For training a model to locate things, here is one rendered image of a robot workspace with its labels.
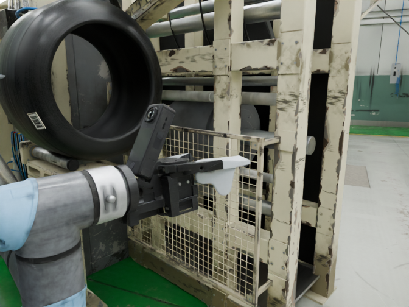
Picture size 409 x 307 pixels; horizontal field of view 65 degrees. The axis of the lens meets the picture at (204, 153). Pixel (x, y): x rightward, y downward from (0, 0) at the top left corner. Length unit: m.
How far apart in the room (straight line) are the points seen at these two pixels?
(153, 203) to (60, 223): 0.14
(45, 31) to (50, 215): 0.84
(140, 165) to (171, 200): 0.07
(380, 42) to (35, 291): 10.14
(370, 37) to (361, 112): 2.03
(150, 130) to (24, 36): 0.78
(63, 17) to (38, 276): 0.91
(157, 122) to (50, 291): 0.25
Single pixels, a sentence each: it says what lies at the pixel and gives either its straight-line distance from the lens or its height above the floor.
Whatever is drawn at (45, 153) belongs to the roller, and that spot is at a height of 0.92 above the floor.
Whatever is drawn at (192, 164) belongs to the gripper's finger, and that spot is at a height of 1.07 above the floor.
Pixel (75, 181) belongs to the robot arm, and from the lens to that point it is 0.42.
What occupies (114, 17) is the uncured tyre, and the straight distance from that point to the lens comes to 1.29.
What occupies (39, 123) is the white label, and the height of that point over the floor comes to 1.06.
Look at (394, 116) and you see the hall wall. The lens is 10.28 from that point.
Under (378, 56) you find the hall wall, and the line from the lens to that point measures 10.28.
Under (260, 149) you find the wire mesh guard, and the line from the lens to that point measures 1.17.
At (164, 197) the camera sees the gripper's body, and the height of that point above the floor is 1.02.
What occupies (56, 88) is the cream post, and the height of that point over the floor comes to 1.17.
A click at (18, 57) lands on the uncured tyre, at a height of 1.27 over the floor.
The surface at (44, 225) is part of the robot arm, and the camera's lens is 0.41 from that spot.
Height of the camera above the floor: 1.19
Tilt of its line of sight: 12 degrees down
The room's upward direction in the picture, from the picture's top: straight up
